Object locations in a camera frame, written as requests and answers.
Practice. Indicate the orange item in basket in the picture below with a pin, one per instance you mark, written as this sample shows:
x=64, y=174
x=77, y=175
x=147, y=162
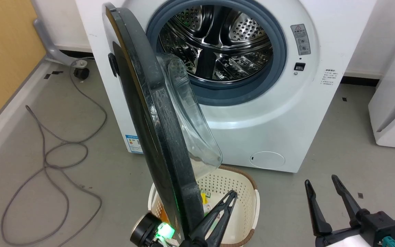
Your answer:
x=165, y=216

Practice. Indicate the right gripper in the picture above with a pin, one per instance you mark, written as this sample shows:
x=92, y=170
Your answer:
x=375, y=228

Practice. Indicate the grey warning sticker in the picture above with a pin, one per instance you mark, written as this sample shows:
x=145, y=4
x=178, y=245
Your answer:
x=300, y=39

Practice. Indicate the stainless steel washer drum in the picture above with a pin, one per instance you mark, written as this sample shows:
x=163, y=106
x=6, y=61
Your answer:
x=218, y=41

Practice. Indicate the blue energy label sticker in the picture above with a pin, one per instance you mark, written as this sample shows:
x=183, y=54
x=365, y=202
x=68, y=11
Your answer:
x=134, y=144

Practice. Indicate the white front-load washing machine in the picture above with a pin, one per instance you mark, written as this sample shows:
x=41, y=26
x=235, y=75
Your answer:
x=279, y=113

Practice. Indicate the black caster wheel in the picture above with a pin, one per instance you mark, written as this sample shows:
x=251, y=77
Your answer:
x=82, y=73

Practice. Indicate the yellow item in basket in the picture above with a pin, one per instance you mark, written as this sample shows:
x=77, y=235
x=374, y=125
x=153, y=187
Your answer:
x=203, y=198

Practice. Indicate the cream perforated laundry basket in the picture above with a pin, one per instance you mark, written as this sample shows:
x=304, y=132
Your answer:
x=242, y=206

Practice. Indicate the grey rubber door gasket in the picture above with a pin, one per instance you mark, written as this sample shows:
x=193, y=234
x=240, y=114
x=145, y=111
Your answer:
x=249, y=91

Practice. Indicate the grey metal stand leg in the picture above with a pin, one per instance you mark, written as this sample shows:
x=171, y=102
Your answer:
x=48, y=44

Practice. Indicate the black round washing machine door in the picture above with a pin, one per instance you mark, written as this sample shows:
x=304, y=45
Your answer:
x=165, y=137

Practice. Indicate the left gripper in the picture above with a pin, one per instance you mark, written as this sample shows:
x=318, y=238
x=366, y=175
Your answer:
x=146, y=230

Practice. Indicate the round white filter cover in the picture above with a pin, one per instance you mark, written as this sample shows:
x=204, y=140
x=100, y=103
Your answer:
x=267, y=160

